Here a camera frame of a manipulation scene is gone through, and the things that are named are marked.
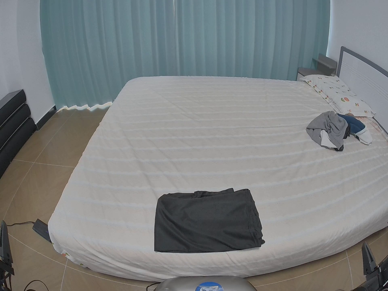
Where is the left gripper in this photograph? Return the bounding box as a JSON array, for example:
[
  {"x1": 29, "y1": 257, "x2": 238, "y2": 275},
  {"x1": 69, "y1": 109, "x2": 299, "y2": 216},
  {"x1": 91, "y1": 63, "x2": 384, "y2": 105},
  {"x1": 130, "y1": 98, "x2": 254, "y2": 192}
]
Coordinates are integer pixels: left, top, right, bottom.
[{"x1": 0, "y1": 220, "x2": 15, "y2": 291}]

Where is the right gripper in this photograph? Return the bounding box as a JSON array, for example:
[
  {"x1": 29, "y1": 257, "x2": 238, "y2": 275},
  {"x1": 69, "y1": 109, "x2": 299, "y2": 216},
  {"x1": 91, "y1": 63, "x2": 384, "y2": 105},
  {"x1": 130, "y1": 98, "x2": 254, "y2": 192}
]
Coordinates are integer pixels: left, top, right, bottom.
[{"x1": 362, "y1": 241, "x2": 388, "y2": 291}]

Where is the black T-shirt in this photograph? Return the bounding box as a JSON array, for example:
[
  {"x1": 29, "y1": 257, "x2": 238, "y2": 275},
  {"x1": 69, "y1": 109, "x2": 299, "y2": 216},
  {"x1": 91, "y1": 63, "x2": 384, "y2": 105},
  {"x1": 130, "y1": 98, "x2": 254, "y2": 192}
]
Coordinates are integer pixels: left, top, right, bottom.
[{"x1": 154, "y1": 188, "x2": 266, "y2": 253}]

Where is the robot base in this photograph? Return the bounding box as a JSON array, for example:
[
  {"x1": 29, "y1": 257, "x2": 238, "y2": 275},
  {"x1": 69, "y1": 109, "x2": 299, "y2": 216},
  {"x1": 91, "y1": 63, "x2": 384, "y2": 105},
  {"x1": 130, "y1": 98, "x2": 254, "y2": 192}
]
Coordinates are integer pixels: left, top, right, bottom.
[{"x1": 157, "y1": 277, "x2": 257, "y2": 291}]

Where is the pile of clothes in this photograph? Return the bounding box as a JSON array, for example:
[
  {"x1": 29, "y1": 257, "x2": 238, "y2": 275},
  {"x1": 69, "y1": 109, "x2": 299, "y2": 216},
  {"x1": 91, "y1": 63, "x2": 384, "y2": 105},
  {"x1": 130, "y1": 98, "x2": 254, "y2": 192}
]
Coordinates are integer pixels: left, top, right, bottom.
[{"x1": 306, "y1": 111, "x2": 373, "y2": 152}]

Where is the bed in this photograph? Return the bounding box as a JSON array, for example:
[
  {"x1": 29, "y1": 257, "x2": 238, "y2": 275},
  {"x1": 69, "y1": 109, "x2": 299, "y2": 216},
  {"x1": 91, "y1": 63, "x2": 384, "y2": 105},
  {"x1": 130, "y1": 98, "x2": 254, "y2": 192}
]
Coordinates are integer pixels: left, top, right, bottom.
[{"x1": 47, "y1": 46, "x2": 388, "y2": 283}]

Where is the black power adapter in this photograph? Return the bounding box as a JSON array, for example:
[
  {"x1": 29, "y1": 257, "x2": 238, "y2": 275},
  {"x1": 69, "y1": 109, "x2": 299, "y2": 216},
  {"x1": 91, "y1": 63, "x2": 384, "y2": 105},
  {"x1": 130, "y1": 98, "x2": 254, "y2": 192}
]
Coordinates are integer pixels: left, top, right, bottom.
[{"x1": 32, "y1": 218, "x2": 51, "y2": 244}]

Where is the black chest of drawers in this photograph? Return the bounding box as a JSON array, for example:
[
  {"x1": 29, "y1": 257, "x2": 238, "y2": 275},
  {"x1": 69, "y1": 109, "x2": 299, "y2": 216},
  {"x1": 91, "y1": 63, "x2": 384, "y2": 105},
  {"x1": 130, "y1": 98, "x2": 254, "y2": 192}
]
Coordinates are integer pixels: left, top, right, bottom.
[{"x1": 0, "y1": 89, "x2": 37, "y2": 179}]

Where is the white printed pillow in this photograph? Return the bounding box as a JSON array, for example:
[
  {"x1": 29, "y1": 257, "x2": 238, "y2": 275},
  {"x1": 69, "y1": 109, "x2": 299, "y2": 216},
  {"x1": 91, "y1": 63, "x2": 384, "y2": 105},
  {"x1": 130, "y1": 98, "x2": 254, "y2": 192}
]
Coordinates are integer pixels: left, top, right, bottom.
[{"x1": 299, "y1": 74, "x2": 376, "y2": 117}]

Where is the grey bedside table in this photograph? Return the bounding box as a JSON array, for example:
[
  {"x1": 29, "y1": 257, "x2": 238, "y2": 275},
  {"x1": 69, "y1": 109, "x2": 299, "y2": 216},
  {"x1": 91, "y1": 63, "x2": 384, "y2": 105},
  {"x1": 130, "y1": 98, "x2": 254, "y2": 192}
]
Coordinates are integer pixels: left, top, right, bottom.
[{"x1": 297, "y1": 53, "x2": 338, "y2": 79}]

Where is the blue-green curtain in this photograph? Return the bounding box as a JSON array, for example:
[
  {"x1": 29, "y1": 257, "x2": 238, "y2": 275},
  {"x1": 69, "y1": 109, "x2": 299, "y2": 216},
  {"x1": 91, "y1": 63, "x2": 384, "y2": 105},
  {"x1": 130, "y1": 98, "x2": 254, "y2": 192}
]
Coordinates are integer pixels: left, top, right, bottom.
[
  {"x1": 40, "y1": 0, "x2": 177, "y2": 111},
  {"x1": 174, "y1": 0, "x2": 331, "y2": 82}
]

